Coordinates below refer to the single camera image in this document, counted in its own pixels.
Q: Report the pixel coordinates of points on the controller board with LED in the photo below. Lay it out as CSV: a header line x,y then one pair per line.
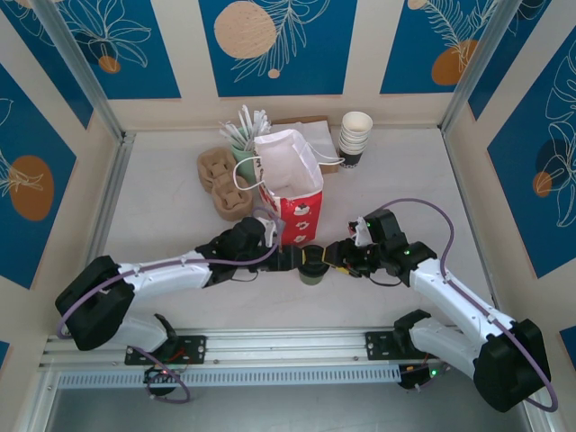
x,y
164,375
418,375

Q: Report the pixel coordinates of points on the brown cardboard napkin tray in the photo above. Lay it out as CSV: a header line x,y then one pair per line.
x,y
332,170

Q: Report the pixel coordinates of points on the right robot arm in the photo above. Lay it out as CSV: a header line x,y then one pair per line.
x,y
454,292

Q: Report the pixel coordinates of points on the white wrapped straw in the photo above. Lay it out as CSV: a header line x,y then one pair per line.
x,y
266,126
258,123
246,123
229,134

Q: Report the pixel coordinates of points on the red and white paper bag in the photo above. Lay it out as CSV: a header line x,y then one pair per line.
x,y
299,216

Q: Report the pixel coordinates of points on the stack of paper cups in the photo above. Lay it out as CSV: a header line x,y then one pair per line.
x,y
353,148

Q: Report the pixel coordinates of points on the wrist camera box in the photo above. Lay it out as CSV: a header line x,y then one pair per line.
x,y
270,229
361,234

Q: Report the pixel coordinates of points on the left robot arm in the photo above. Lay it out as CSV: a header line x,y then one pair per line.
x,y
166,272

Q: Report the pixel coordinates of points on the grey metal sheet panel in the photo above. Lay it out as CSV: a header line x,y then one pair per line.
x,y
288,411

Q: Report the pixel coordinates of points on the black coffee cup lid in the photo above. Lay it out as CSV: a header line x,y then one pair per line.
x,y
313,269

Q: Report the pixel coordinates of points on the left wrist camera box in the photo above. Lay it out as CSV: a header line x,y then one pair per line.
x,y
270,229

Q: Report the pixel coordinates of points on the aluminium frame post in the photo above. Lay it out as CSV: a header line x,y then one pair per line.
x,y
477,67
84,72

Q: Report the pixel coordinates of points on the mint green straw holder cup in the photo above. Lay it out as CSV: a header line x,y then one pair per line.
x,y
243,162

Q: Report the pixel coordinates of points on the long aluminium base rail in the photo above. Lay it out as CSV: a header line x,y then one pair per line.
x,y
288,346

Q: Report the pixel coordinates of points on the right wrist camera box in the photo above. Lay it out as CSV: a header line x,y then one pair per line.
x,y
361,234

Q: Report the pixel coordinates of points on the paper coffee cup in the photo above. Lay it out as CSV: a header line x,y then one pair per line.
x,y
312,280

